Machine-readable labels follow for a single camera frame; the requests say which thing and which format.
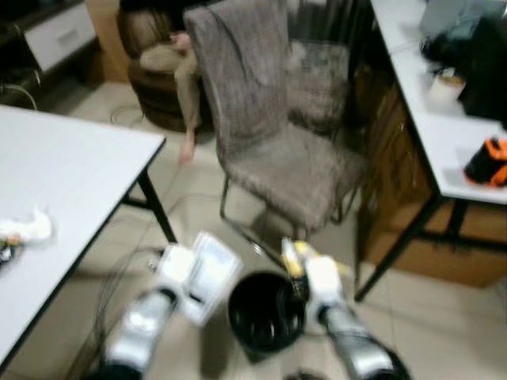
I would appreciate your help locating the yellow and white wrapper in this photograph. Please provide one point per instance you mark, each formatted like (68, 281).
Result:
(299, 255)

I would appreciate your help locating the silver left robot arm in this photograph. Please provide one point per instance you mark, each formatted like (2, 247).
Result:
(139, 332)

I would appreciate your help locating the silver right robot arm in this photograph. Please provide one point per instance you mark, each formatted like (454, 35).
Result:
(356, 348)

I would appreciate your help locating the black round rubbish bin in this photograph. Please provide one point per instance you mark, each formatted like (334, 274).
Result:
(265, 317)

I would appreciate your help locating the grey-brown fabric chair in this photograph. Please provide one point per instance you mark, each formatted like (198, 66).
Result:
(261, 158)

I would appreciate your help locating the flat brown cardboard box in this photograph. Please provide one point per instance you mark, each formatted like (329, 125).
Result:
(444, 257)

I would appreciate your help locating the brown wooden cabinet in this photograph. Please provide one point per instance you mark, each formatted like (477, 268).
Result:
(396, 150)

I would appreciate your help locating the long white table, black legs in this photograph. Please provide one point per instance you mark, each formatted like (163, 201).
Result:
(444, 134)

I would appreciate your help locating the orange and black tool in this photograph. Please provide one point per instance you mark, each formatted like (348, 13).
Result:
(487, 162)

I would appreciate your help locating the person in beige trousers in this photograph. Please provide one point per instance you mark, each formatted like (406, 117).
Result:
(186, 79)

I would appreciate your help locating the white cup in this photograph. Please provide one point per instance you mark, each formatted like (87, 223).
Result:
(446, 89)

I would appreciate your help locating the crumpled white tissue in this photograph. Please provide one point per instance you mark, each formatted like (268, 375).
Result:
(32, 228)

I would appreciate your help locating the large black box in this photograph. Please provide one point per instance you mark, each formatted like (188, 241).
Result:
(483, 75)

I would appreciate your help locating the small dark item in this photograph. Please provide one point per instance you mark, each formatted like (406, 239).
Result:
(6, 252)

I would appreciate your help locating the grey-blue bag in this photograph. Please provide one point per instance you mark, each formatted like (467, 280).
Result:
(463, 14)

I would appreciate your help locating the white drawer unit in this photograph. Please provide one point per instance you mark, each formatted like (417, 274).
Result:
(59, 36)

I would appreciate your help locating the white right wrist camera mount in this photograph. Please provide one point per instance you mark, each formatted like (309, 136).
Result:
(325, 281)

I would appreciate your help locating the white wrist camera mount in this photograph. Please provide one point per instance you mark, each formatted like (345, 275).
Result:
(207, 277)
(325, 281)

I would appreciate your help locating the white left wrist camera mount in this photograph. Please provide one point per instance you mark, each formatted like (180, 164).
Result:
(207, 277)

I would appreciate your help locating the fabric chair with dark frame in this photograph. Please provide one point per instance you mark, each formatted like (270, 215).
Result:
(317, 87)

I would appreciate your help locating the white table with black frame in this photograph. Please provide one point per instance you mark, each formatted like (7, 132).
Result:
(63, 174)

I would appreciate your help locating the chrome tube frame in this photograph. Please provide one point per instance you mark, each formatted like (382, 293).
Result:
(24, 87)

